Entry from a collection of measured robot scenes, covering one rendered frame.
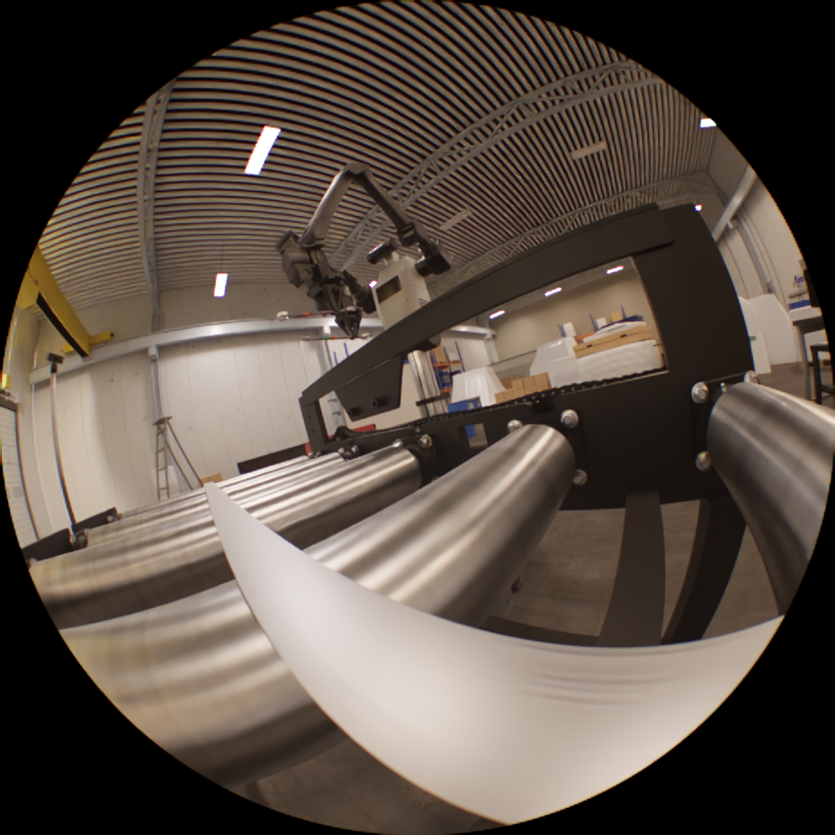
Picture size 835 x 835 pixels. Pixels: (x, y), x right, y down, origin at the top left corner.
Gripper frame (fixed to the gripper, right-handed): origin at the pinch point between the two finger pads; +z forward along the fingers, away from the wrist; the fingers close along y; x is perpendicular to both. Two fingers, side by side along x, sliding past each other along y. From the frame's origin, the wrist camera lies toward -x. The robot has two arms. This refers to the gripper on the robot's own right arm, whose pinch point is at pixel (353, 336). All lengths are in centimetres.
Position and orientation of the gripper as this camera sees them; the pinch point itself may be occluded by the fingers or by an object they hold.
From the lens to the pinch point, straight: 91.8
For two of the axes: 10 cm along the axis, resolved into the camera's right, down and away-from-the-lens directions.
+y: 6.8, -1.6, -7.1
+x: 6.8, -2.1, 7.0
